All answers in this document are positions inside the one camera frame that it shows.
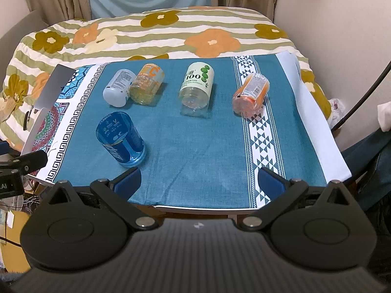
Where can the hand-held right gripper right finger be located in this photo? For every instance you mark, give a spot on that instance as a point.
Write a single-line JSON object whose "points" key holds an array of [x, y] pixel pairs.
{"points": [[272, 186]]}

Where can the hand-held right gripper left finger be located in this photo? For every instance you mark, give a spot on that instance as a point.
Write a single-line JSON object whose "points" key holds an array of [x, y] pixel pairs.
{"points": [[128, 184]]}

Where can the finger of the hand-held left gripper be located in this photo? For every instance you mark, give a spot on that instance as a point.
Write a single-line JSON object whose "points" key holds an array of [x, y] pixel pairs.
{"points": [[32, 161]]}

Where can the cardboard box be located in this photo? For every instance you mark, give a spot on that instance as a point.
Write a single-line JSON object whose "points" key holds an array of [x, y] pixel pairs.
{"points": [[15, 226]]}

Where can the blue label bottle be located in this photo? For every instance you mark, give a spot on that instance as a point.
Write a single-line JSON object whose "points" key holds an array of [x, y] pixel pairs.
{"points": [[120, 140]]}

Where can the teal patterned tablecloth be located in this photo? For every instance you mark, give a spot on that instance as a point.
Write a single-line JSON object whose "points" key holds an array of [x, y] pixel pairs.
{"points": [[195, 146]]}

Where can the clear plastic bag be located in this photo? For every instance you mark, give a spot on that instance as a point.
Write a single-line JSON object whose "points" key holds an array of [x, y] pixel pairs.
{"points": [[336, 110]]}

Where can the person's jeans leg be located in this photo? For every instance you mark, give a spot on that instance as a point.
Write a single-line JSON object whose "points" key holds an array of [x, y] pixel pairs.
{"points": [[369, 164]]}

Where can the yellow orange label bottle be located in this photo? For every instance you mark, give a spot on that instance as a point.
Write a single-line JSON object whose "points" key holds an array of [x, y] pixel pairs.
{"points": [[146, 82]]}

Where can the white green label bottle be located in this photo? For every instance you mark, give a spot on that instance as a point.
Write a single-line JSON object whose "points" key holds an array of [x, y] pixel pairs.
{"points": [[197, 85]]}

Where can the white cloth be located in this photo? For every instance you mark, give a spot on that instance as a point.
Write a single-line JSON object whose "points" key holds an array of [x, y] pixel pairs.
{"points": [[385, 116]]}

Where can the grey headboard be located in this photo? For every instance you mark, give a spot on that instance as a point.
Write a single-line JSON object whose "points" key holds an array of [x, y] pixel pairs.
{"points": [[21, 27]]}

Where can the striped floral blanket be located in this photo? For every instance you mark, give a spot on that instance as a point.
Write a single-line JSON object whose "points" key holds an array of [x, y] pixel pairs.
{"points": [[171, 36]]}

